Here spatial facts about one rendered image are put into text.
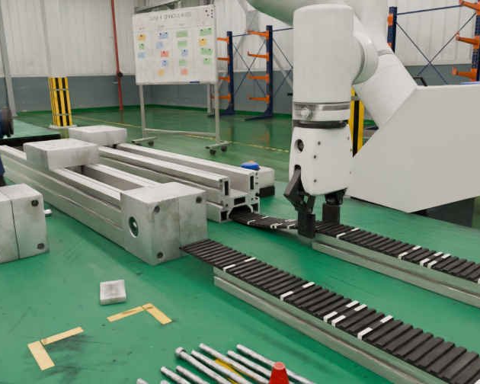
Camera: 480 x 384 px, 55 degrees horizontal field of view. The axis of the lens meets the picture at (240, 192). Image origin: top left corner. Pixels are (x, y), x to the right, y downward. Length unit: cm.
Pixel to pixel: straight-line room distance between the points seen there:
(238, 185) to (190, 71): 575
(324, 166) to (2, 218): 48
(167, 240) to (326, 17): 38
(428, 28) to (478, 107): 828
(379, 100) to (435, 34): 818
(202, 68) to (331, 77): 585
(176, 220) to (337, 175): 25
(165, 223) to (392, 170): 48
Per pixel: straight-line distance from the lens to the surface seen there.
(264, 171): 102
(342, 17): 67
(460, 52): 899
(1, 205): 76
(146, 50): 714
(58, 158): 103
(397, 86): 108
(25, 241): 78
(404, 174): 94
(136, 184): 84
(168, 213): 67
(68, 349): 52
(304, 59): 67
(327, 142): 68
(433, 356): 44
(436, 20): 927
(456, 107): 100
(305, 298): 50
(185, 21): 668
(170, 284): 62
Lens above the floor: 104
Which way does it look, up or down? 14 degrees down
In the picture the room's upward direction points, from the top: 1 degrees counter-clockwise
